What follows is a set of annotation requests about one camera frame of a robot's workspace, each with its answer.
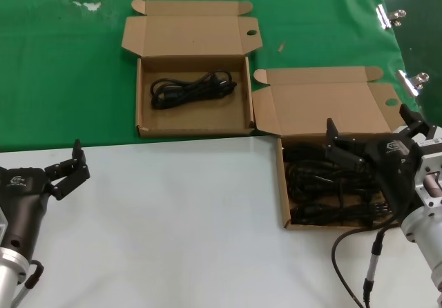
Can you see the brown cardboard box open lid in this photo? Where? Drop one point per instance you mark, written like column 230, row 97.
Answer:
column 193, row 121
column 328, row 101

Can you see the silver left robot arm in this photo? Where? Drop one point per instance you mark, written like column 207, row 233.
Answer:
column 10, row 277

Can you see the green tablecloth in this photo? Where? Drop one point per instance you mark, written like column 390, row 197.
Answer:
column 69, row 80

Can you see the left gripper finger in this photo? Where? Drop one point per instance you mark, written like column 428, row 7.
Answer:
column 74, row 173

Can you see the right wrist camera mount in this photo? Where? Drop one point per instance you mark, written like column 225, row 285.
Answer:
column 431, row 170

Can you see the silver binder clip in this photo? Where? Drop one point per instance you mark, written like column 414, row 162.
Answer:
column 383, row 16
column 407, row 81

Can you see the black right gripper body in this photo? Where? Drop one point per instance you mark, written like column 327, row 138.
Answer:
column 397, row 170

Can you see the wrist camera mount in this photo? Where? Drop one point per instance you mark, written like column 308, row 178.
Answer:
column 2, row 225
column 431, row 170

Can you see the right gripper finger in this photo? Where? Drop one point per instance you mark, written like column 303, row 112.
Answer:
column 418, row 125
column 345, row 152

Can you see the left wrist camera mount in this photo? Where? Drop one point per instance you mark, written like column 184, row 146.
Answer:
column 2, row 225

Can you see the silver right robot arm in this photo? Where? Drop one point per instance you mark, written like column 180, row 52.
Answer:
column 428, row 249

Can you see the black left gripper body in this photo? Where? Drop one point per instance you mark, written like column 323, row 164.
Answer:
column 20, row 204

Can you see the small cardboard scrap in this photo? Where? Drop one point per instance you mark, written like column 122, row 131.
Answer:
column 281, row 47

